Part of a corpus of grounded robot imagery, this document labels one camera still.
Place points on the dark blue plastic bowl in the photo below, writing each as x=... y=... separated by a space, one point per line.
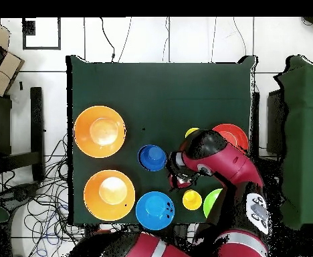
x=152 y=158

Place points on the light blue plastic bowl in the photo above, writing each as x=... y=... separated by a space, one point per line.
x=153 y=211

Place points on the orange plastic bowl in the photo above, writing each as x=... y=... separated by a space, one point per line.
x=99 y=131
x=103 y=203

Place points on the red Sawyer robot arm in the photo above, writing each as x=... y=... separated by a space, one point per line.
x=226 y=163

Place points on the yellow plastic cup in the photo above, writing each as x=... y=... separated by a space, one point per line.
x=191 y=200
x=190 y=131

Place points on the green plastic bowl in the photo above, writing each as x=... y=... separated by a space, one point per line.
x=210 y=202

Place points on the red plastic bowl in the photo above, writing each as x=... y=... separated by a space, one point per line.
x=235 y=135

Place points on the dark green tablecloth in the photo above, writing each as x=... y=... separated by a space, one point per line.
x=159 y=93

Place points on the black box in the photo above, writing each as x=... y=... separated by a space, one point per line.
x=275 y=123

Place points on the black equipment base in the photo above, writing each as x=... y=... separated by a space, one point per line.
x=20 y=194

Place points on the black stand frame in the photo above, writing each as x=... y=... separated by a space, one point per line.
x=36 y=120

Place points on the black square floor frame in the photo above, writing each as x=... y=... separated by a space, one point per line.
x=24 y=34

